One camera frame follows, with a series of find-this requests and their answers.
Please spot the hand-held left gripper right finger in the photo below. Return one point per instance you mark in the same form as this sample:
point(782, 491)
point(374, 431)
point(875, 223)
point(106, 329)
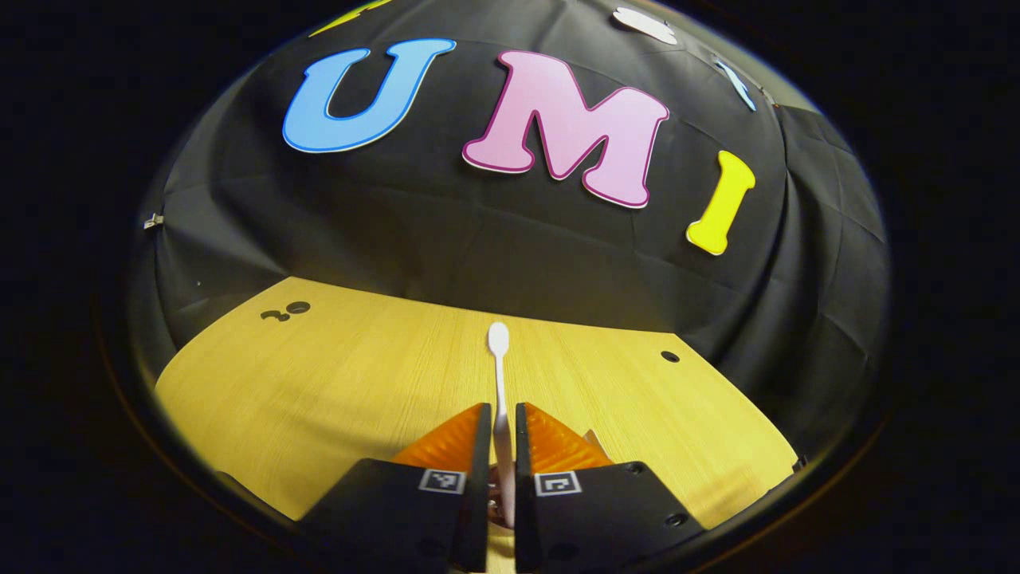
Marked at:
point(590, 518)

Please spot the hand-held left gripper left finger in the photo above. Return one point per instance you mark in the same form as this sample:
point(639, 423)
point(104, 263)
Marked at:
point(398, 518)

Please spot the beige cup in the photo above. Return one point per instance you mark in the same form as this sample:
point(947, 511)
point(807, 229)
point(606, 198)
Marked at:
point(598, 448)

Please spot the white toothbrush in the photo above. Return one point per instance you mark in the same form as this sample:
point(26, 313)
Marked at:
point(499, 343)

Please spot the black backdrop cloth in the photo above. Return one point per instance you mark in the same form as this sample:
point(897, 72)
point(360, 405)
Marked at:
point(494, 255)

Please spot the small white clip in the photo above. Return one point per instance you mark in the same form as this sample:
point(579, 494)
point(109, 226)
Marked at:
point(153, 220)

